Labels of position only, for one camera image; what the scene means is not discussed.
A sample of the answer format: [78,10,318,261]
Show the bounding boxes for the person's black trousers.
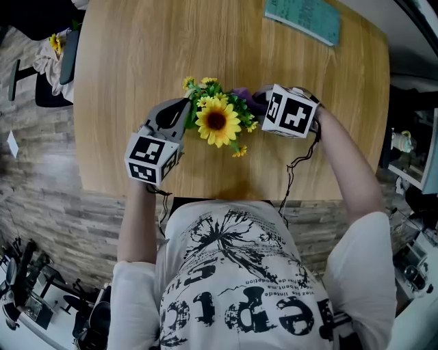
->
[172,196,274,210]

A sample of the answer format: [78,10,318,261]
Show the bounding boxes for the beige cloth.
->
[33,29,75,103]

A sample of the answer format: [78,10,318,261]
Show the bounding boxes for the white printed shirt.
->
[107,200,398,350]

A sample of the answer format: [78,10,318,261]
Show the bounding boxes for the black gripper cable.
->
[279,119,322,226]
[146,184,174,240]

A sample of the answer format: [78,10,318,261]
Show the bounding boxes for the white paper sheet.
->
[6,131,20,159]

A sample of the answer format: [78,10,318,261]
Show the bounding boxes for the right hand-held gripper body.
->
[261,84,324,139]

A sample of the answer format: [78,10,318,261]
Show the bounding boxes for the person's left forearm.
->
[117,180,162,264]

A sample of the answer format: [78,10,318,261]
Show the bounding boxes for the yellow artificial sunflower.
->
[49,33,64,55]

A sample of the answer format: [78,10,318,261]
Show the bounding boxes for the white yellow container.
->
[391,129,417,154]

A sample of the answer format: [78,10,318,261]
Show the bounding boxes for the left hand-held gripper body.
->
[125,119,185,187]

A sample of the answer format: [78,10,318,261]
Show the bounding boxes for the black office chair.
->
[8,0,86,109]

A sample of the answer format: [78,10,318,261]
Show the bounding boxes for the person's right forearm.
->
[313,105,386,223]

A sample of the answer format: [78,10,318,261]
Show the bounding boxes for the teal book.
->
[263,0,342,47]

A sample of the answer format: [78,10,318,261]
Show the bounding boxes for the yellow sunflower bouquet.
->
[182,77,260,158]

